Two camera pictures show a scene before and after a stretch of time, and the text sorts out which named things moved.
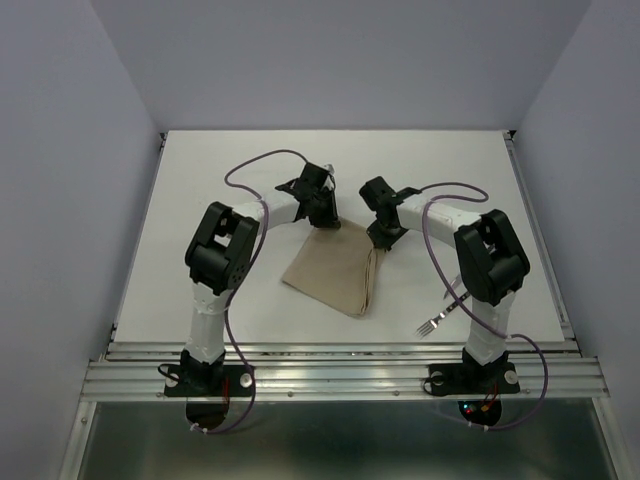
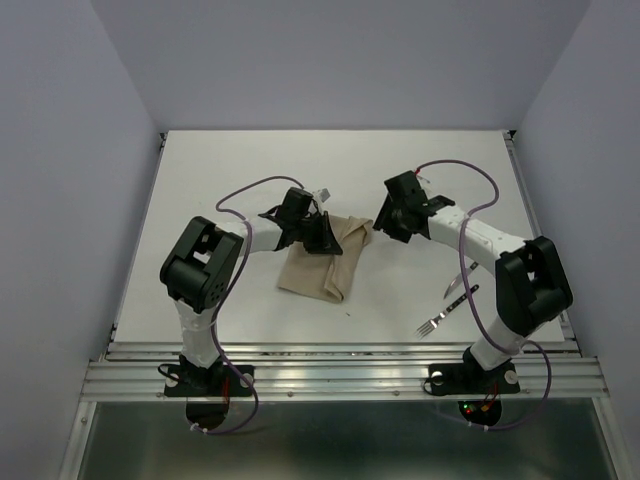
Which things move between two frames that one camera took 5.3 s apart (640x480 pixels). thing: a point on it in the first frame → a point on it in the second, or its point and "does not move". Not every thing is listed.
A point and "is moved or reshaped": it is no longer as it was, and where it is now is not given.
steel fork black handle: (433, 323) does not move
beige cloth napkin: (337, 265) is moved or reshaped
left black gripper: (331, 219) → (326, 243)
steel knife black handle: (455, 283) does not move
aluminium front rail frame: (331, 371) does not move
